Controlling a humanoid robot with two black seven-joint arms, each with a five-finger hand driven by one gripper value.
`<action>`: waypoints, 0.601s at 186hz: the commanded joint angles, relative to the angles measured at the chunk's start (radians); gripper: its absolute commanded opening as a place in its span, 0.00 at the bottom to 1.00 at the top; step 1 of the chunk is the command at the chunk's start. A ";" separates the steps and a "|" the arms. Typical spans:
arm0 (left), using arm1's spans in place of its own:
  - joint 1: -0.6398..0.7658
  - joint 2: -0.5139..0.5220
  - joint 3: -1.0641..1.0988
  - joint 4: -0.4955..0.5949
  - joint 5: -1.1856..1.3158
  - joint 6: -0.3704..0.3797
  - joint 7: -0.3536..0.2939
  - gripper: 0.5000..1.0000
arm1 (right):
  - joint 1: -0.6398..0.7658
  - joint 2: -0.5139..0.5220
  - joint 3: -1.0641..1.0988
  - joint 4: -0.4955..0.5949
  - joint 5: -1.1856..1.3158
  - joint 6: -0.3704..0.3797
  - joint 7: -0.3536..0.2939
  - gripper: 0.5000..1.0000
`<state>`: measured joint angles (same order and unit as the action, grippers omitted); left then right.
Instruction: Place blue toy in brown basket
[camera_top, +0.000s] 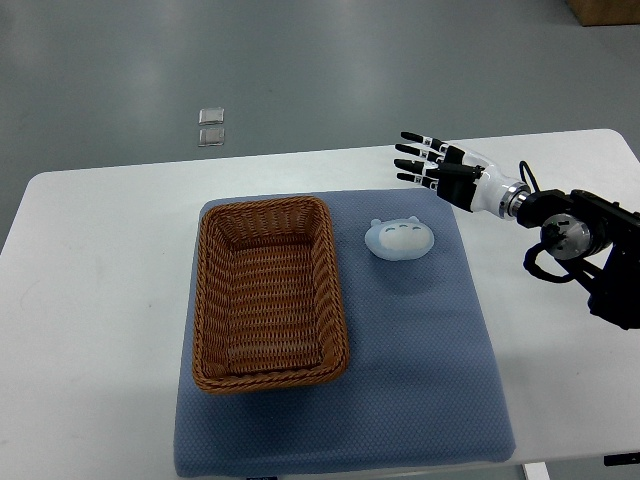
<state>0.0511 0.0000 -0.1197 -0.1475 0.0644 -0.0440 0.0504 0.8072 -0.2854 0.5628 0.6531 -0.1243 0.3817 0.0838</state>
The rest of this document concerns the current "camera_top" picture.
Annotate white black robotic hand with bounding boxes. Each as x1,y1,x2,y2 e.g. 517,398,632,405
394,131,529,219

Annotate lower floor plate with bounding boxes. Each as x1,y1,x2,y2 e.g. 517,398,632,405
198,127,225,147

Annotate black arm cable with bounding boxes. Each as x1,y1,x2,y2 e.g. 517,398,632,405
518,160,596,284

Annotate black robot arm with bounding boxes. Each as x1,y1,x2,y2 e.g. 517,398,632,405
394,131,639,330

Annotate brown wicker basket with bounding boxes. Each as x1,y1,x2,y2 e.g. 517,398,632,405
192,196,350,394

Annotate blue plush toy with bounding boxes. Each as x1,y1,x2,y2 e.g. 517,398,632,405
364,216,435,261

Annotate brown cardboard box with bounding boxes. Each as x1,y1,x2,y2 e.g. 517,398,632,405
566,0,639,27

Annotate white table leg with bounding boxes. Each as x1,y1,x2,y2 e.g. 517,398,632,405
522,462,551,480

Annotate black table control panel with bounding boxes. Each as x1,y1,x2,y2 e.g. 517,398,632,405
603,452,640,467

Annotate floor plate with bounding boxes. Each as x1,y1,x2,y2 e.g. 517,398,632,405
198,127,225,147
198,107,225,125

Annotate blue quilted mat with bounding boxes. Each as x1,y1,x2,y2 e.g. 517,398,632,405
174,188,516,477

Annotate upper floor plate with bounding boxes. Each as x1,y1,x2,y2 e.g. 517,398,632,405
198,107,225,125

